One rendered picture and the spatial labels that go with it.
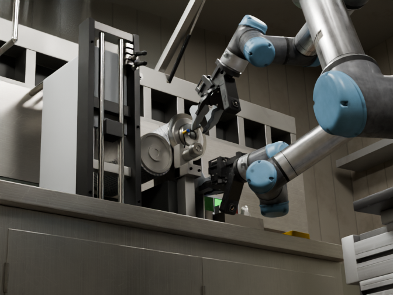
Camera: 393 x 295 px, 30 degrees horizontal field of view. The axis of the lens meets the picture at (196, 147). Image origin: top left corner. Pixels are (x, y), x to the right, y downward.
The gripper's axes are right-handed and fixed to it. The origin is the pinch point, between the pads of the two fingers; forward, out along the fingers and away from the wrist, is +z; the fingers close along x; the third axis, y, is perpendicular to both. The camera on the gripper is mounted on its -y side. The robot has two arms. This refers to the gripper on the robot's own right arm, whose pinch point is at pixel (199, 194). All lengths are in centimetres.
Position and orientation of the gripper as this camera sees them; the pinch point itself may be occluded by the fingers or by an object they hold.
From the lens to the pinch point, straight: 217.7
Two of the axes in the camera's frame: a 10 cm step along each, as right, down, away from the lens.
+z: -6.5, 3.0, 7.0
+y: -0.4, -9.3, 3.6
